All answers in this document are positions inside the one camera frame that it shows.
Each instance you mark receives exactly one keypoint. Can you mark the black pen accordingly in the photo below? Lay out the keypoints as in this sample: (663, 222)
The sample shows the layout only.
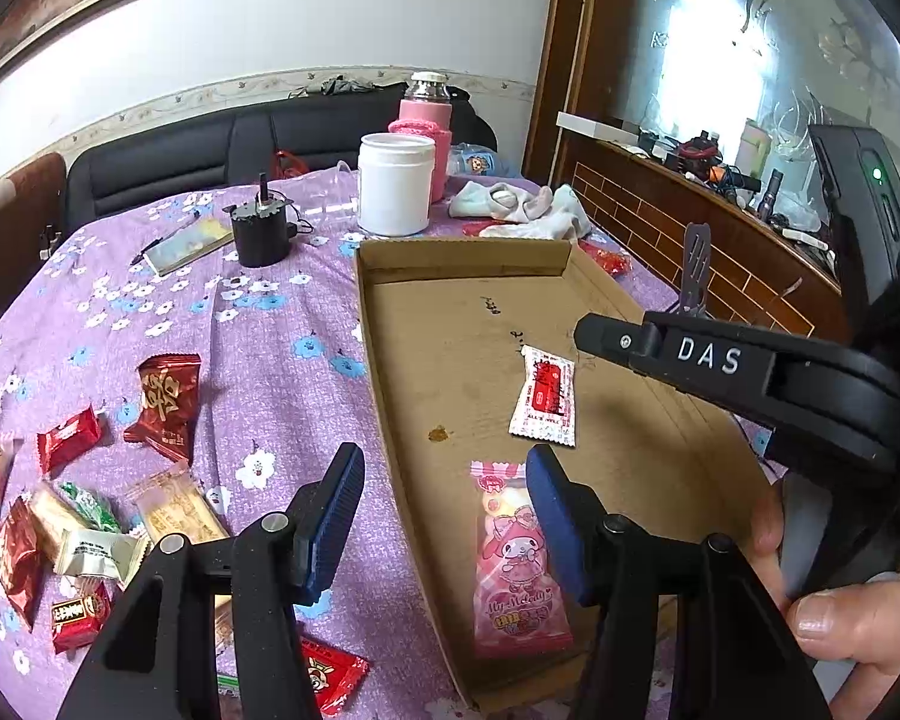
(144, 251)

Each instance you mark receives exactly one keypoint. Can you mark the dark clothes pile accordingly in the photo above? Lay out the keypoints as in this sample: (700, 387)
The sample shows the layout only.
(337, 86)

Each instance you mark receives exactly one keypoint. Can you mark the flat white box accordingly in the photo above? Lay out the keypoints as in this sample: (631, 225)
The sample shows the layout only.
(592, 127)

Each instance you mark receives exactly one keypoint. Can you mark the black leather sofa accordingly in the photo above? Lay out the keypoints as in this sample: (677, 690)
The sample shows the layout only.
(165, 157)

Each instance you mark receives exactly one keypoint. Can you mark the small red packet white label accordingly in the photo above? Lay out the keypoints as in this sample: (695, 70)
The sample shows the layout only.
(67, 439)

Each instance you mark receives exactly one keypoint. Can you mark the crinkled red wrapper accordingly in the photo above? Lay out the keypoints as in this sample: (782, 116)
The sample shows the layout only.
(607, 259)

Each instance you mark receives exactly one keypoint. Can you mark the white plastic jar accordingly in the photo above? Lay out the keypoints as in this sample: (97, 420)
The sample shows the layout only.
(394, 187)

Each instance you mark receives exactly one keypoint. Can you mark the green snack packet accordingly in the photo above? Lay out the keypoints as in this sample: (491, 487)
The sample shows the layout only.
(90, 504)

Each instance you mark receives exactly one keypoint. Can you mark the purple floral tablecloth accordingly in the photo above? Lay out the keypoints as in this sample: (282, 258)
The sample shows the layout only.
(270, 360)

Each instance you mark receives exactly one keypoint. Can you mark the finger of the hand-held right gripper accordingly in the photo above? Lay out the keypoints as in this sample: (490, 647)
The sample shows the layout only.
(709, 356)

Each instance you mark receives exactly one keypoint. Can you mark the white packet green print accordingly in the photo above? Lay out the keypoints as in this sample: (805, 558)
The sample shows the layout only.
(94, 551)

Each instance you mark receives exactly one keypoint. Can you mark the blue cartoon plastic bag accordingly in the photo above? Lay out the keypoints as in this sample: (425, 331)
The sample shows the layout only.
(480, 163)

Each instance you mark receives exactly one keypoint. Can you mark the red black tool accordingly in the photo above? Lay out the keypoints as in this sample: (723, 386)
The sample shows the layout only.
(697, 148)

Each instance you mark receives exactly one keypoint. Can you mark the white sock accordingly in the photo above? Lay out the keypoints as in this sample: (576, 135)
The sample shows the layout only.
(487, 199)
(562, 217)

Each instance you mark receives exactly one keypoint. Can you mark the pink cartoon snack packet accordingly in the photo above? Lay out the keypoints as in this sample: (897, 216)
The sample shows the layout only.
(510, 577)

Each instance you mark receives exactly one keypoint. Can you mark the shallow cardboard box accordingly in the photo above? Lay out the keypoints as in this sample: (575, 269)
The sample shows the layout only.
(450, 360)

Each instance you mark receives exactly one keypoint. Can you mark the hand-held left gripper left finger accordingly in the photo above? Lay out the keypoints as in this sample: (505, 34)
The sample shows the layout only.
(335, 510)

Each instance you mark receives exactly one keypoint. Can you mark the black cylindrical motor device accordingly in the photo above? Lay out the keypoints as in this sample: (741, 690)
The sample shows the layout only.
(259, 236)

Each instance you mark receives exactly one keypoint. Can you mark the person's right hand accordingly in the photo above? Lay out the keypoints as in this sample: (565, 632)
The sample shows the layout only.
(832, 619)

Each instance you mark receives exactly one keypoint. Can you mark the red cartoon snack packet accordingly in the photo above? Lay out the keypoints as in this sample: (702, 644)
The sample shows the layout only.
(337, 679)

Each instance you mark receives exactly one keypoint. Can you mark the white red snack packet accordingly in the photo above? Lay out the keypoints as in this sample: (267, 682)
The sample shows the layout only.
(544, 397)

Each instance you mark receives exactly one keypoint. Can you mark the grey metal phone stand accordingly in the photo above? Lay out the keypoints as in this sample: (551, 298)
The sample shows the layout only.
(696, 262)

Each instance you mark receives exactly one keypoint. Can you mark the red bag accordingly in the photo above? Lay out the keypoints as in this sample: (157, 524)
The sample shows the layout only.
(289, 163)

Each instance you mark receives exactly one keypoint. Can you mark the large red packet gold print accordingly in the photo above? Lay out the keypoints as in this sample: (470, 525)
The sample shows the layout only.
(165, 405)

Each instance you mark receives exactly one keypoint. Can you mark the bottle with pink knitted sleeve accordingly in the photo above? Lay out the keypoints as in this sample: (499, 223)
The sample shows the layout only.
(427, 116)

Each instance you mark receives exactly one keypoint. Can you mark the wooden brick-pattern cabinet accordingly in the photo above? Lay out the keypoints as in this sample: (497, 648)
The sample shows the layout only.
(645, 217)

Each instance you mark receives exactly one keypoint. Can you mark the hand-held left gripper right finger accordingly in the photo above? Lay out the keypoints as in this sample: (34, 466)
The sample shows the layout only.
(559, 525)

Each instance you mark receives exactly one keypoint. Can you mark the yellow notebook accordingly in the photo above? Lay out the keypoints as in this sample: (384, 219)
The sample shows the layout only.
(187, 244)

